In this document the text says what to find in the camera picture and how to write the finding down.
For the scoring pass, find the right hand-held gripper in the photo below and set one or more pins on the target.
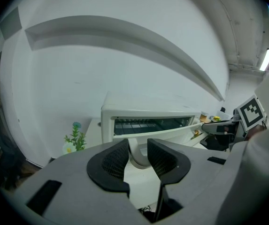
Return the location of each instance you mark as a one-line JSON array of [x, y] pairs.
[[250, 114]]

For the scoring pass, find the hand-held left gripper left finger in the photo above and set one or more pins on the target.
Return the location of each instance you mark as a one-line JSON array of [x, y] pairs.
[[73, 179]]

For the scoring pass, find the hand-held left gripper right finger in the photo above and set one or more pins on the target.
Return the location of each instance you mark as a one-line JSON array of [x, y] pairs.
[[195, 179]]

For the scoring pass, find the white toaster oven door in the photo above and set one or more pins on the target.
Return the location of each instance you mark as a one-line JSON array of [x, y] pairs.
[[157, 135]]

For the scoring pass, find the white toaster oven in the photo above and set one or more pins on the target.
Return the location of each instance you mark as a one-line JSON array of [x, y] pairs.
[[107, 125]]

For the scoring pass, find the person's right forearm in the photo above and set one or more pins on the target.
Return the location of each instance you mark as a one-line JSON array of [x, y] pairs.
[[261, 172]]

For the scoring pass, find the small yellow flower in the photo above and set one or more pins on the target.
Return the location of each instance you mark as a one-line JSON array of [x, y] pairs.
[[216, 118]]

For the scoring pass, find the brown cardboard box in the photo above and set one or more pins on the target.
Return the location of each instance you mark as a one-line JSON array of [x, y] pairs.
[[204, 117]]

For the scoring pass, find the black chair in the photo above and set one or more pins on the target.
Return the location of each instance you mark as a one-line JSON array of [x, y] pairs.
[[218, 142]]

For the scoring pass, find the artificial flower plant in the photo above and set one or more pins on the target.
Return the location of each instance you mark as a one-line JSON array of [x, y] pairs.
[[76, 137]]

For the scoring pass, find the ceiling conduit pipe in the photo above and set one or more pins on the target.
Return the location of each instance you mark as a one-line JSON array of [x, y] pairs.
[[244, 67]]

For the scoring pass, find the ceiling tube light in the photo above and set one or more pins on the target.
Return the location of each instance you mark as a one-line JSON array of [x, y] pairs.
[[266, 58]]

